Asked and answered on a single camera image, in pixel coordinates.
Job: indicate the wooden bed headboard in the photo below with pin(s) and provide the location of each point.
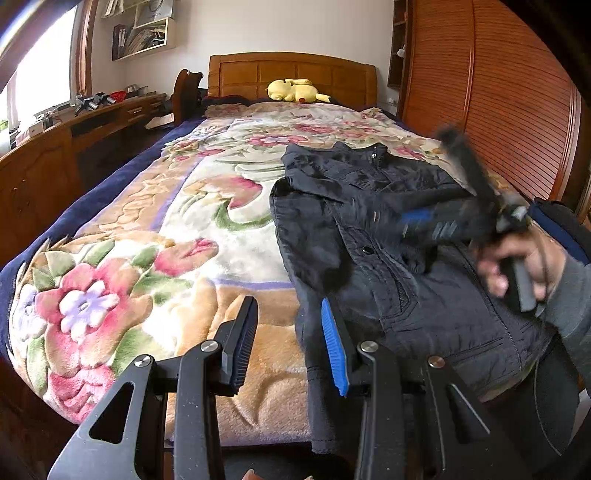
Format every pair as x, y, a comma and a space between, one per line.
295, 69

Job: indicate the black tools on desk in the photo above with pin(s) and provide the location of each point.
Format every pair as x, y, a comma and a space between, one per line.
92, 102

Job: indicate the floral blanket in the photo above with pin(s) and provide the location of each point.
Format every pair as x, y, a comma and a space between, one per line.
184, 230

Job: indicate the long wooden desk cabinet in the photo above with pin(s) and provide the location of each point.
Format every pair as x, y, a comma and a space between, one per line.
41, 175

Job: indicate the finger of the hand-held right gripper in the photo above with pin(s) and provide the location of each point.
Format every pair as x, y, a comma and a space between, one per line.
471, 166
429, 224

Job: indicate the white wall shelf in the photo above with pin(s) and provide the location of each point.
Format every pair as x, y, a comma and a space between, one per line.
143, 37

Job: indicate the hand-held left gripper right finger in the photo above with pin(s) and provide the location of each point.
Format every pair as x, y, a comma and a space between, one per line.
334, 346

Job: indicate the black jacket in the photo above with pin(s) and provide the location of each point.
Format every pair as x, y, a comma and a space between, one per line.
369, 286

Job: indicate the person's right hand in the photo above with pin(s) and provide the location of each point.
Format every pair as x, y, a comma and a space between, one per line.
542, 263

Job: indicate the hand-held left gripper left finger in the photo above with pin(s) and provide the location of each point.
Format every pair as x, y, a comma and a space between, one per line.
242, 341

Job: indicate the wooden slatted wardrobe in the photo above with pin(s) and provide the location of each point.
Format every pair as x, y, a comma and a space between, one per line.
498, 83

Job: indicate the person's left hand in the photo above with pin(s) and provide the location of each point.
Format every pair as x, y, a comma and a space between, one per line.
251, 475

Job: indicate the yellow plush toy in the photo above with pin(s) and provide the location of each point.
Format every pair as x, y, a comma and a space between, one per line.
293, 90

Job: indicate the window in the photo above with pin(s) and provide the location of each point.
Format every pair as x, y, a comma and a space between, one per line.
41, 78

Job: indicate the wooden chair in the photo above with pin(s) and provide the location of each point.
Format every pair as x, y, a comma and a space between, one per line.
184, 99

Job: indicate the person's right forearm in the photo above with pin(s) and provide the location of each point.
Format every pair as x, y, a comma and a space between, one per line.
572, 300

